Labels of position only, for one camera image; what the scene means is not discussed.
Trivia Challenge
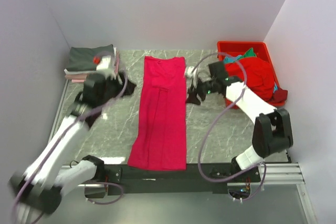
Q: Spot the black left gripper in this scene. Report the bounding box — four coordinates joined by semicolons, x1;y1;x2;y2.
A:
99;69;137;104

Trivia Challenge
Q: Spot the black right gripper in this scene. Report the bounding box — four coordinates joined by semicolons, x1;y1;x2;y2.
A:
185;76;217;106

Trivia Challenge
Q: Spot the crimson t shirt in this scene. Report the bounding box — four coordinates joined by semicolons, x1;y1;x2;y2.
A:
128;56;186;171

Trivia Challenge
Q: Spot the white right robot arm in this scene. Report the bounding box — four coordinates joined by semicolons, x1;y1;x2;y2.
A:
185;61;293;183

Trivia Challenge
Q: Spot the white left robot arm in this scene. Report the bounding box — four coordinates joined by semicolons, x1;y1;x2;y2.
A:
9;70;136;223

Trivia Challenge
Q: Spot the pink folded shirt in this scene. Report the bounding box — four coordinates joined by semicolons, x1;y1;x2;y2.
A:
66;51;120;83

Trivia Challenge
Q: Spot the teal garment in bin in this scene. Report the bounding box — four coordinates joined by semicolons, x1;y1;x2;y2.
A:
223;55;243;64

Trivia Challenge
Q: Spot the red plastic bin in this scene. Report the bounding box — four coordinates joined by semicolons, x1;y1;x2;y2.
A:
217;41;285;107

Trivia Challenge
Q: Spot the dark grey folded shirt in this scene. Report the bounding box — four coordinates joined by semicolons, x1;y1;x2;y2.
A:
65;44;114;72

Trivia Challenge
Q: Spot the red t shirt in bin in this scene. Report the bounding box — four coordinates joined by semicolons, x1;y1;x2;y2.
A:
239;57;275;101

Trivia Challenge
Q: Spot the maroon garment on bin edge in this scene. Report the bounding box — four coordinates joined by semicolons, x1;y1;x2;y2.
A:
268;88;288;103

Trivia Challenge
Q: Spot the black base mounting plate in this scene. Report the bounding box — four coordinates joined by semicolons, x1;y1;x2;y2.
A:
73;163;261;198

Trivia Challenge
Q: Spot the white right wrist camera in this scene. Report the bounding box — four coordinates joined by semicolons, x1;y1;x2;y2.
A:
184;66;198;79

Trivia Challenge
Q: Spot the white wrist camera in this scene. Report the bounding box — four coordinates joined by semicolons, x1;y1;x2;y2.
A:
96;55;113;72
184;66;198;79

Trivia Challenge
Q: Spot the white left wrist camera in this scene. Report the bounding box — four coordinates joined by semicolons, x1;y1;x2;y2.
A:
96;55;113;72

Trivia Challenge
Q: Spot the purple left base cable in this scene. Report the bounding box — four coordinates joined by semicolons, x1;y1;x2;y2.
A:
83;182;124;206

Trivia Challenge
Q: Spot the aluminium frame rail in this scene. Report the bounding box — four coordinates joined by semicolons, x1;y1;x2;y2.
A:
60;163;306;188

